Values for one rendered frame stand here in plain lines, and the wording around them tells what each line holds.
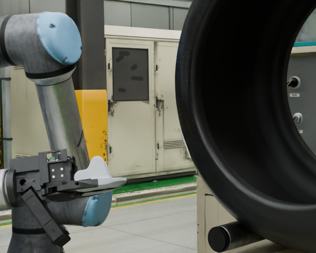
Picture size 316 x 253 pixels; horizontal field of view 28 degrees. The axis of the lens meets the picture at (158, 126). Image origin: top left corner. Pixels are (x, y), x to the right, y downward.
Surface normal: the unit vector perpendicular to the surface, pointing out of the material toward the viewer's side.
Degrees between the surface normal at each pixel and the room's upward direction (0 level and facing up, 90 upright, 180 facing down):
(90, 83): 90
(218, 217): 90
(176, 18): 90
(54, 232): 69
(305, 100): 90
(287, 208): 101
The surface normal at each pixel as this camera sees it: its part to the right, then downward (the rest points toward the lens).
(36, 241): 0.27, -0.25
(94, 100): 0.66, 0.03
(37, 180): -0.11, -0.29
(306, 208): -0.66, 0.23
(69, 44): 0.90, -0.11
